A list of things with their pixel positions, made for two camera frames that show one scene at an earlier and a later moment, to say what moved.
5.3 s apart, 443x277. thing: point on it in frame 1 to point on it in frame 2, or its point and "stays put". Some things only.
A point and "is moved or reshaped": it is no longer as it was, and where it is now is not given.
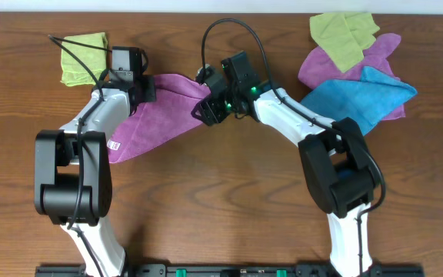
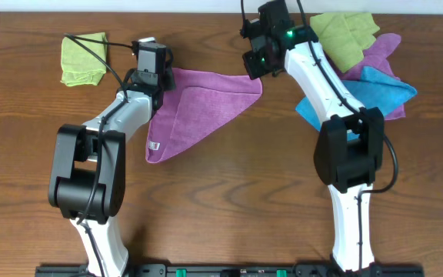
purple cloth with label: x=154 y=124 is moved or reshaped
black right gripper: x=211 y=113 to x=254 y=69
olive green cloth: x=344 y=36 stays put
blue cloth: x=364 y=101 stays put
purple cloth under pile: x=316 y=66 stays put
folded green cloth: x=72 y=71 stays put
